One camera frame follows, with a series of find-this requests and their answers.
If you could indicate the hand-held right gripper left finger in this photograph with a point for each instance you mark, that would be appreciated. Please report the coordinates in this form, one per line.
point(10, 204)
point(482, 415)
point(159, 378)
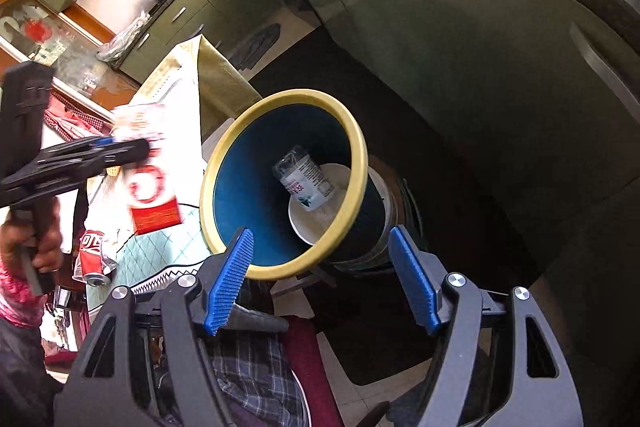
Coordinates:
point(227, 282)

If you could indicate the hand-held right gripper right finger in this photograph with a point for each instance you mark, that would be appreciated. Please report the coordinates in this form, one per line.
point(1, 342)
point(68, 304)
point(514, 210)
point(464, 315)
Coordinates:
point(412, 282)

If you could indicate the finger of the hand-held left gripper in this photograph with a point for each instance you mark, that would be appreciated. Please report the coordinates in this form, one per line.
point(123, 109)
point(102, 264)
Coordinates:
point(100, 146)
point(75, 177)

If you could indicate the white and red paper packet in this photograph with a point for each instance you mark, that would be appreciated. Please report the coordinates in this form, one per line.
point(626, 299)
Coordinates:
point(150, 187)

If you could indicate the blue bin with yellow rim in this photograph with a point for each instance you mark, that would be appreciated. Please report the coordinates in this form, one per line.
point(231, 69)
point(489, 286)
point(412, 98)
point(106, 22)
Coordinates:
point(280, 187)

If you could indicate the person's left forearm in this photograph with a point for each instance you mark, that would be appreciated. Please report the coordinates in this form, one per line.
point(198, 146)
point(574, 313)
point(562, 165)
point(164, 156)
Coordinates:
point(17, 299)

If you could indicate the person's left hand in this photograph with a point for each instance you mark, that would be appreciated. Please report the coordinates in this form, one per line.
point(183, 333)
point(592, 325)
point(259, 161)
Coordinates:
point(45, 232)

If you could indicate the red checkered cloth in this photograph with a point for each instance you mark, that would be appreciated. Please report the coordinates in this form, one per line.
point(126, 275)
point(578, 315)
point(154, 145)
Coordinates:
point(70, 119)

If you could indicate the white plastic bucket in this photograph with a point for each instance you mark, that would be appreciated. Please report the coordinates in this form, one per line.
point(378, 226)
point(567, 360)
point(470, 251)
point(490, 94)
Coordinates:
point(382, 217)

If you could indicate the patterned table cloth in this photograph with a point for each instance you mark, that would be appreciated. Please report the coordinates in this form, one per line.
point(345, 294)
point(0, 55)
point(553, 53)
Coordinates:
point(170, 117)

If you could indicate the crushed red soda can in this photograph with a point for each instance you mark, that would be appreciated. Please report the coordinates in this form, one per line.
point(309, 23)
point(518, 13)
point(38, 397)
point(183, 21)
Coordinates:
point(92, 259)

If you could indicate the plaid cloth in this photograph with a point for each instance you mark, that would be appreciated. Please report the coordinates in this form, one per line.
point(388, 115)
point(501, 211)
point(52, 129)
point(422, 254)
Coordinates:
point(255, 372)

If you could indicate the clear plastic bag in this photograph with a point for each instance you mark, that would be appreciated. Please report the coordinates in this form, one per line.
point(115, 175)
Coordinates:
point(125, 37)

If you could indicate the white paper plate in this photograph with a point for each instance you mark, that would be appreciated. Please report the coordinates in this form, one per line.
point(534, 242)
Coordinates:
point(320, 212)

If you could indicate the maroon cloth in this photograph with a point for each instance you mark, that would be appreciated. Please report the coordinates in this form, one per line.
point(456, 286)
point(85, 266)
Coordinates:
point(307, 367)

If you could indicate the clear plastic bottle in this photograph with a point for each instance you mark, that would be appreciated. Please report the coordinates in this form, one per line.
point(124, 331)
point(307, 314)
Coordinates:
point(302, 182)

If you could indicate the dark hanging cloth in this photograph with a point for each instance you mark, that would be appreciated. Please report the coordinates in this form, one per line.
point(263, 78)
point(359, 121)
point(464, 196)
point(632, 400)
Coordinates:
point(257, 47)

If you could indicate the green kitchen cabinets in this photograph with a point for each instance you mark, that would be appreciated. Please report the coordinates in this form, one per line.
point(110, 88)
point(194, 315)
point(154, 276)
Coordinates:
point(400, 57)

